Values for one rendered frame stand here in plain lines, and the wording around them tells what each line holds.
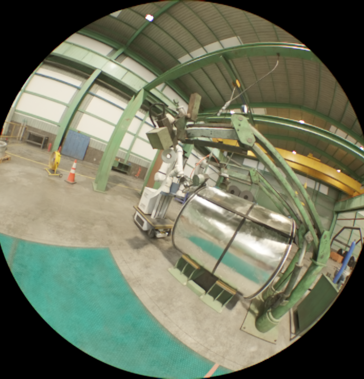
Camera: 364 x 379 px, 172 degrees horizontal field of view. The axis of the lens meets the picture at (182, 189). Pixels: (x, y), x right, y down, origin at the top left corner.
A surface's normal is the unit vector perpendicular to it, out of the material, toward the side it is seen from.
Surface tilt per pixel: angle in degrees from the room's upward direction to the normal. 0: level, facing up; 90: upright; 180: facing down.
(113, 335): 0
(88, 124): 90
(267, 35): 172
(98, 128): 90
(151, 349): 0
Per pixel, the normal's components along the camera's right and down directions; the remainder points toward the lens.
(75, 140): 0.68, 0.32
